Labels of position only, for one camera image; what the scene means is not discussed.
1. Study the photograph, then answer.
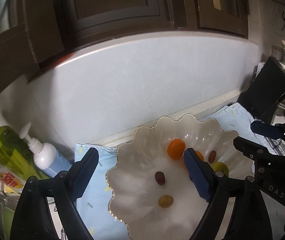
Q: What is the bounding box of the large orange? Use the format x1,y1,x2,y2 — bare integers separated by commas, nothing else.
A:
167,138,186,160

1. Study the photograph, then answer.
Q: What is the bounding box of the green dish soap bottle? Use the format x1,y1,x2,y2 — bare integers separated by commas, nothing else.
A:
0,126,49,193

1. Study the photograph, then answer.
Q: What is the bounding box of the checkered kitchen towel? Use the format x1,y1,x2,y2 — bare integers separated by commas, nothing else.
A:
266,138,285,156

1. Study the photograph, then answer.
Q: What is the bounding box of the small orange mandarin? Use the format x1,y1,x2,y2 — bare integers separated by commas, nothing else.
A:
181,150,204,170

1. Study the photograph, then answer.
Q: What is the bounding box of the dark wooden wall cabinet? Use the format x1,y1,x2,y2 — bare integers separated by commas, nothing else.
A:
0,0,249,93

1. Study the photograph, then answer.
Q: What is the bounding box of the green apple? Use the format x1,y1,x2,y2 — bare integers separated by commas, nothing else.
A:
211,162,229,176

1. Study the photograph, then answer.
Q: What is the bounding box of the yellowish small round fruit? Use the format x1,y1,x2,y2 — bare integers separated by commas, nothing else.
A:
158,195,174,208

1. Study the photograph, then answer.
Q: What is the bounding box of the black knife block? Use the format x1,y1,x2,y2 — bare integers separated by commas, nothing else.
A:
237,56,285,124

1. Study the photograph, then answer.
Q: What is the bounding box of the white blue pump bottle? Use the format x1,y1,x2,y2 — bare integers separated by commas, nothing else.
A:
19,122,72,178

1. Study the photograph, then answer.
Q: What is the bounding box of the dark red date fruit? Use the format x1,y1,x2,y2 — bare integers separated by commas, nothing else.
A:
208,151,217,164

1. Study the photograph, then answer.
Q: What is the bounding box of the white scalloped bowl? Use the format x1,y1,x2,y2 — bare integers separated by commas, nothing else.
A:
106,114,253,239

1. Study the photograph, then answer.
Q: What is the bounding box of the brown small round fruit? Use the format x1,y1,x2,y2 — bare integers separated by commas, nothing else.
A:
154,171,166,185

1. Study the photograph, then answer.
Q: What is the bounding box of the light blue cloth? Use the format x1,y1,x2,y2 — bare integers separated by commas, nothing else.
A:
74,103,275,239

